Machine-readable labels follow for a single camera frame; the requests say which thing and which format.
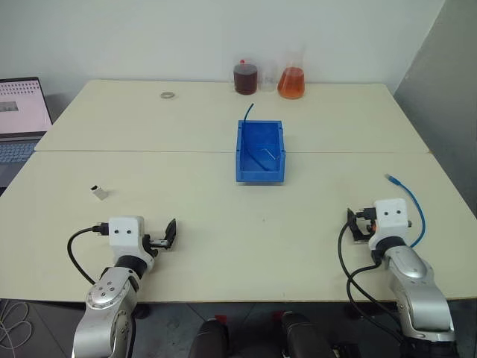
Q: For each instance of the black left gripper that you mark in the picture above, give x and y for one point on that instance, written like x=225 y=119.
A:
x=158 y=243

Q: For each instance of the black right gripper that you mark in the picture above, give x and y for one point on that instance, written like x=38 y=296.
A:
x=367 y=229

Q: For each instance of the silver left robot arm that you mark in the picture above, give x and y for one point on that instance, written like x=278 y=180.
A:
x=104 y=294

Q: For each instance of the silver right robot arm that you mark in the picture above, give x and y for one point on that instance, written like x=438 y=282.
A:
x=421 y=294

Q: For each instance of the small white adapter plug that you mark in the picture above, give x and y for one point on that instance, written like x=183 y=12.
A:
x=100 y=193

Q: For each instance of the dark rounded shape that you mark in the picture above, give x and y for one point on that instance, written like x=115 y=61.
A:
x=302 y=335
x=208 y=337

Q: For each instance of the blue plastic storage bin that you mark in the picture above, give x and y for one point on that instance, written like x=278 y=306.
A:
x=257 y=138

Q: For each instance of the flask with orange liquid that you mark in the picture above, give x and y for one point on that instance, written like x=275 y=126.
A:
x=291 y=84

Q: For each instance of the empty clear glass beaker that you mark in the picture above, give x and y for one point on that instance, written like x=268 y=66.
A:
x=269 y=80

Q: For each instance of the beaker with dark red liquid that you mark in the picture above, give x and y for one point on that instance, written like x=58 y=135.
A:
x=246 y=80

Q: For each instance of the grey open laptop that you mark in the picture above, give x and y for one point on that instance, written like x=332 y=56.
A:
x=22 y=104

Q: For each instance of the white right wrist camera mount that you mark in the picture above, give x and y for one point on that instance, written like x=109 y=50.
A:
x=391 y=218

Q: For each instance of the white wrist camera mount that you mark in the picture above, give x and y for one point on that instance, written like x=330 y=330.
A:
x=391 y=218
x=124 y=233

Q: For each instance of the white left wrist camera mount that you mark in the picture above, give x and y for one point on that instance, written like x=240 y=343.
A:
x=124 y=233

